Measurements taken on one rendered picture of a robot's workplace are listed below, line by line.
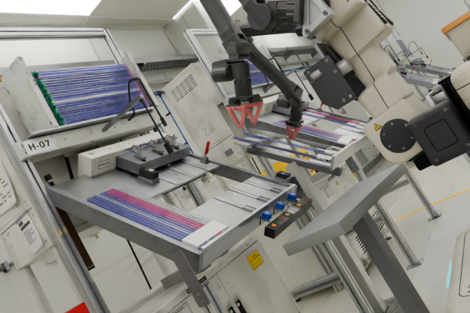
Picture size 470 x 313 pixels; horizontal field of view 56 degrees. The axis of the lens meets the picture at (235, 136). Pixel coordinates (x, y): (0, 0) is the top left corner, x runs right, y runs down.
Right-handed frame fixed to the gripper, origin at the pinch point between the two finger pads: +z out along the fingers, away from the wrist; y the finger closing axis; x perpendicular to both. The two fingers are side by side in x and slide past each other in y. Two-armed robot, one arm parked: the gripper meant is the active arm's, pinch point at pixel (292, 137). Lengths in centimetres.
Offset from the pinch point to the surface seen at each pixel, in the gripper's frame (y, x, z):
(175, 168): 55, -31, 12
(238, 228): 85, 17, 12
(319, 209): 13.7, 23.8, 27.1
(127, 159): 72, -43, 7
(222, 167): 37.3, -17.4, 11.5
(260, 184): 44.0, 5.1, 11.4
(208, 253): 102, 16, 15
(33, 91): 94, -74, -18
